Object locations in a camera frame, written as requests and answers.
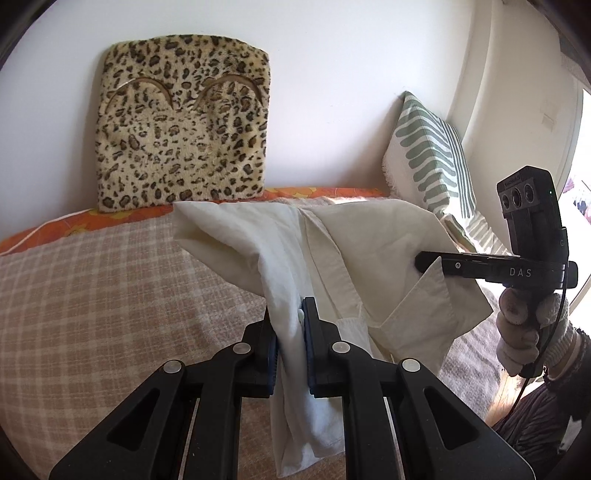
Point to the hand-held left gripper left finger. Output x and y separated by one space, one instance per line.
268 350

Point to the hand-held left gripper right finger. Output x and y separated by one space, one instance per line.
308 341

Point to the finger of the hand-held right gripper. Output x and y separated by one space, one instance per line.
461 265

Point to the white long-sleeved shirt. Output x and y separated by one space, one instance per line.
369 240

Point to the person's right forearm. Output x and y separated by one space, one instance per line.
577 383

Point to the person's right hand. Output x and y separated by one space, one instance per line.
521 332

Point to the green patterned white pillow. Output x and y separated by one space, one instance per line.
425 138
480 235

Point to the window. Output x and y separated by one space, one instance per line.
581 184

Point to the beige checked blanket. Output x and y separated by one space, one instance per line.
115 300

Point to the grey striped trousers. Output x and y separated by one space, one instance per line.
531 429

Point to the leopard print cushion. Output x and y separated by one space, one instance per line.
184 138

